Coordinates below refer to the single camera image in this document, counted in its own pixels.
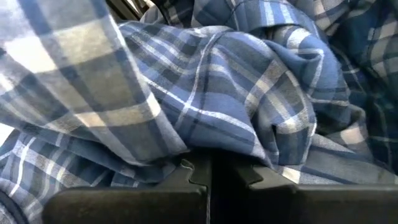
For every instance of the blue beige large-check shirt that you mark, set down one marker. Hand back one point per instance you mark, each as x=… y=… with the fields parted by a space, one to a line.
x=77 y=77

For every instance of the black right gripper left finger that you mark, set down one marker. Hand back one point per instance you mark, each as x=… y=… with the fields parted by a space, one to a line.
x=130 y=202

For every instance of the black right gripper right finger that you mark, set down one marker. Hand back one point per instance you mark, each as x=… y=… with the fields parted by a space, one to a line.
x=311 y=205

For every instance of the blue fine-plaid shirt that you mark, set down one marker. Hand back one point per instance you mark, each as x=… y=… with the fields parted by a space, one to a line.
x=224 y=102

